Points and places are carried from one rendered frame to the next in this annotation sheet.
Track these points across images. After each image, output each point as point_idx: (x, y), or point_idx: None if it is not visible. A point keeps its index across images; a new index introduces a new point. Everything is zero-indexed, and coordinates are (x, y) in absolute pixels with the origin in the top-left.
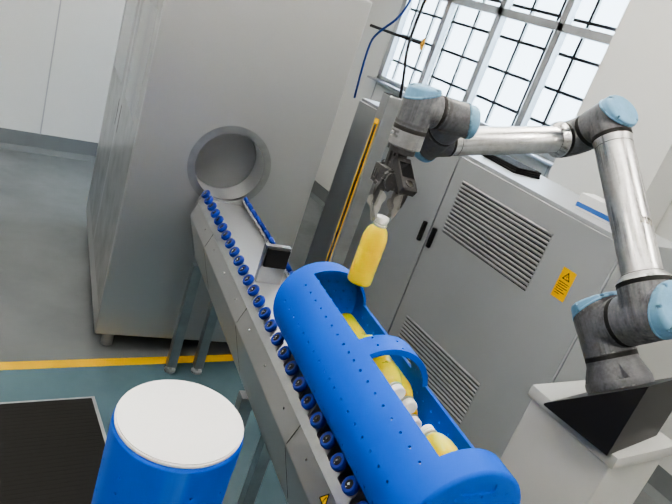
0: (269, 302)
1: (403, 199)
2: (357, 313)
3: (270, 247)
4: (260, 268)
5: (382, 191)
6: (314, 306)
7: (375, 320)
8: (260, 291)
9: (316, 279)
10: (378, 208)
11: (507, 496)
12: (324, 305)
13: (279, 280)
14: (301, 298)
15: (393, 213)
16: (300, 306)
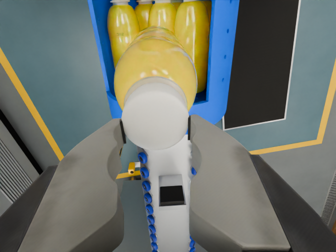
0: (177, 147)
1: (16, 226)
2: (113, 92)
3: (181, 203)
4: (182, 184)
5: (264, 244)
6: (232, 16)
7: (100, 49)
8: (181, 162)
9: (211, 85)
10: (205, 139)
11: None
12: (226, 2)
13: (160, 178)
14: (230, 56)
15: (100, 138)
16: (233, 41)
